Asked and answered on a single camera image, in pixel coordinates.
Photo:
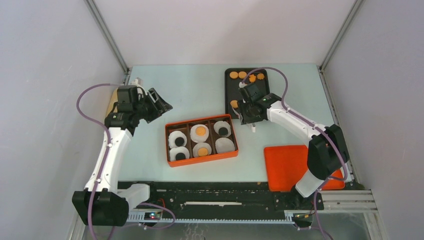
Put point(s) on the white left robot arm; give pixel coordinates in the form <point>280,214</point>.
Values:
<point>100,203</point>

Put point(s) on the black cookie tray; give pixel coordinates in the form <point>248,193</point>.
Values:
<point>231,86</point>

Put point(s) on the small flower orange cookie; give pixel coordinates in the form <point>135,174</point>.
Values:
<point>260,76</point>

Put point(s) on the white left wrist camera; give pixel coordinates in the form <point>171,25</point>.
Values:
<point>138,82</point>

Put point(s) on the orange cookie box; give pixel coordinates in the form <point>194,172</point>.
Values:
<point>185,127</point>

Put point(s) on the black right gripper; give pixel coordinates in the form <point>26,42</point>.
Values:
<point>245,119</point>

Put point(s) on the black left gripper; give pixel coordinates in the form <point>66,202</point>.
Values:
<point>158,107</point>

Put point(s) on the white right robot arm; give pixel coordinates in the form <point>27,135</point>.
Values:
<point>326,145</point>

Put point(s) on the black sandwich cookie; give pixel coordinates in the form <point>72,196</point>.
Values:
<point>180,141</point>
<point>180,156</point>
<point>223,131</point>

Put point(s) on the metal tongs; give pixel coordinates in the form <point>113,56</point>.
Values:
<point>251,126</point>

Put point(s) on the white paper cup liner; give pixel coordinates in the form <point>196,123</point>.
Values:
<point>224,145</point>
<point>172,137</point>
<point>196,138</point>
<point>222,123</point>
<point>175,150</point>
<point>199,145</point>

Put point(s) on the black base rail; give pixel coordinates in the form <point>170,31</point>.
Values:
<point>228,201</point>

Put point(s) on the yellow cloth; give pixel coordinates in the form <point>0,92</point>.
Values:
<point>112,101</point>

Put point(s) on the round orange cookie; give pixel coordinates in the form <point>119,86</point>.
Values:
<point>203,151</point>
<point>234,104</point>
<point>242,74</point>
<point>233,74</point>
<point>200,131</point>

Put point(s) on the orange box lid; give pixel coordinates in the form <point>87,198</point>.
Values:
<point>302,169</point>

